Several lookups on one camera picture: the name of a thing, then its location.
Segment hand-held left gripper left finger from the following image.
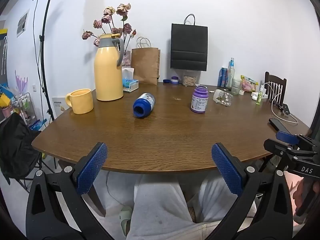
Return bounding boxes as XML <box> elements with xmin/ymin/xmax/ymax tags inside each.
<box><xmin>26</xmin><ymin>142</ymin><xmax>113</xmax><ymax>240</ymax></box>

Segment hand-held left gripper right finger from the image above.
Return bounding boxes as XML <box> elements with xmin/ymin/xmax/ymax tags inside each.
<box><xmin>207</xmin><ymin>142</ymin><xmax>293</xmax><ymax>240</ymax></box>

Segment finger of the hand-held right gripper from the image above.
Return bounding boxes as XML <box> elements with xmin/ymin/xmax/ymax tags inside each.
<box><xmin>276</xmin><ymin>131</ymin><xmax>313</xmax><ymax>146</ymax></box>
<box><xmin>264</xmin><ymin>138</ymin><xmax>300</xmax><ymax>174</ymax></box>

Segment blue bottle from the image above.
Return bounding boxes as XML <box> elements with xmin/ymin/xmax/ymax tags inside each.
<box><xmin>133</xmin><ymin>93</ymin><xmax>156</xmax><ymax>119</ymax></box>

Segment person's right hand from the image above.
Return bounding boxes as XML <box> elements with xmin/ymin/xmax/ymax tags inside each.
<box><xmin>292</xmin><ymin>177</ymin><xmax>320</xmax><ymax>227</ymax></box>

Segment black phone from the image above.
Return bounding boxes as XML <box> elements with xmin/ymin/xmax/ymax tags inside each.
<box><xmin>269</xmin><ymin>118</ymin><xmax>292</xmax><ymax>133</ymax></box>

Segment small green spray bottle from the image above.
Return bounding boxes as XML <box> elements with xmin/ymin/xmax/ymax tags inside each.
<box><xmin>256</xmin><ymin>85</ymin><xmax>264</xmax><ymax>105</ymax></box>

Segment pale green slipper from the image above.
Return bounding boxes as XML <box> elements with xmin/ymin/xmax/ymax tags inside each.
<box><xmin>119</xmin><ymin>206</ymin><xmax>133</xmax><ymax>236</ymax></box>

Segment dark wooden chair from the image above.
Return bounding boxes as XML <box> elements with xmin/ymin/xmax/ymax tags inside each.
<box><xmin>264</xmin><ymin>71</ymin><xmax>287</xmax><ymax>105</ymax></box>

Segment pink snack packet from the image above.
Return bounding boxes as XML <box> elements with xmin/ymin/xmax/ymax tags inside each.
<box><xmin>240</xmin><ymin>75</ymin><xmax>258</xmax><ymax>92</ymax></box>

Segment yellow mug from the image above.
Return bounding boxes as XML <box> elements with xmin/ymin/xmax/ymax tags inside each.
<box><xmin>66</xmin><ymin>89</ymin><xmax>94</xmax><ymax>115</ymax></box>

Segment clear drinking glass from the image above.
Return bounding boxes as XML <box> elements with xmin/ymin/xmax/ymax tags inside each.
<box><xmin>231</xmin><ymin>78</ymin><xmax>242</xmax><ymax>95</ymax></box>

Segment clear plastic jar lying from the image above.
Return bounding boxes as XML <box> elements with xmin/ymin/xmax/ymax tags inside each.
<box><xmin>213</xmin><ymin>89</ymin><xmax>234</xmax><ymax>107</ymax></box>

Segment white cardboard box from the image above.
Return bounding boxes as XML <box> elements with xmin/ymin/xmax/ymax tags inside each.
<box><xmin>52</xmin><ymin>97</ymin><xmax>71</xmax><ymax>117</ymax></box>

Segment purple bottle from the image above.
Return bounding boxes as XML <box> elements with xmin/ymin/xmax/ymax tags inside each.
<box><xmin>190</xmin><ymin>85</ymin><xmax>209</xmax><ymax>114</ymax></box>

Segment person's white pants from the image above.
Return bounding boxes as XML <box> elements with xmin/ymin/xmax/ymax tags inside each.
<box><xmin>92</xmin><ymin>171</ymin><xmax>257</xmax><ymax>240</ymax></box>

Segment black cloth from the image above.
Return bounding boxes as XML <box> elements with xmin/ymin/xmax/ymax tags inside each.
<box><xmin>0</xmin><ymin>112</ymin><xmax>42</xmax><ymax>184</ymax></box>

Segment clear plastic bottle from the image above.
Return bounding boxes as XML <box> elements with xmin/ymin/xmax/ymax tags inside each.
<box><xmin>226</xmin><ymin>57</ymin><xmax>236</xmax><ymax>88</ymax></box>

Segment blue drink can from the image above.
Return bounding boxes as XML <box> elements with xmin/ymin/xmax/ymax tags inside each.
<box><xmin>217</xmin><ymin>67</ymin><xmax>228</xmax><ymax>87</ymax></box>

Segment metal storage rack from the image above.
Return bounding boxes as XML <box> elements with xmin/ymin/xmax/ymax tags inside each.
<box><xmin>11</xmin><ymin>92</ymin><xmax>38</xmax><ymax>130</ymax></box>

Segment blue tissue box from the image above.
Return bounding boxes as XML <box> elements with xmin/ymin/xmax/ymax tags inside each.
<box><xmin>122</xmin><ymin>68</ymin><xmax>139</xmax><ymax>93</ymax></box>

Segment yellow thermos jug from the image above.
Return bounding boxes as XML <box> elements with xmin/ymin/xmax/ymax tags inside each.
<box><xmin>94</xmin><ymin>33</ymin><xmax>125</xmax><ymax>101</ymax></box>

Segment clear snack jar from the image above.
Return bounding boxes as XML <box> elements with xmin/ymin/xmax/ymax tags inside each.
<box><xmin>182</xmin><ymin>70</ymin><xmax>200</xmax><ymax>86</ymax></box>

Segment purple coral decoration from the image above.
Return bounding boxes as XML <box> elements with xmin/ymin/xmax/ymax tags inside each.
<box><xmin>14</xmin><ymin>70</ymin><xmax>29</xmax><ymax>98</ymax></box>

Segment patterned flower vase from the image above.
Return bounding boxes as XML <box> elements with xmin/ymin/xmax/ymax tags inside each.
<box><xmin>122</xmin><ymin>51</ymin><xmax>132</xmax><ymax>68</ymax></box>

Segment brown paper bag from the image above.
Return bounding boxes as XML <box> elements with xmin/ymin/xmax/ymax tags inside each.
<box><xmin>131</xmin><ymin>37</ymin><xmax>161</xmax><ymax>85</ymax></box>

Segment black light stand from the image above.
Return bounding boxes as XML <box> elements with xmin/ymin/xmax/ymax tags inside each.
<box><xmin>29</xmin><ymin>0</ymin><xmax>65</xmax><ymax>121</ymax></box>

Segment black paper bag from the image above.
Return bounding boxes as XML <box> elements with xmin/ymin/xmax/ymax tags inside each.
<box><xmin>170</xmin><ymin>14</ymin><xmax>208</xmax><ymax>71</ymax></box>

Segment dried roses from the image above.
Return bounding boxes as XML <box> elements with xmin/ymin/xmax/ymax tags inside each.
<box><xmin>82</xmin><ymin>3</ymin><xmax>137</xmax><ymax>55</ymax></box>

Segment white cable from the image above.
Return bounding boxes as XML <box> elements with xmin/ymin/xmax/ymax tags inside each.
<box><xmin>264</xmin><ymin>81</ymin><xmax>298</xmax><ymax>124</ymax></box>

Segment wall picture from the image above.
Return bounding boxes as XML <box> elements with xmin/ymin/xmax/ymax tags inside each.
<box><xmin>16</xmin><ymin>9</ymin><xmax>30</xmax><ymax>37</ymax></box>

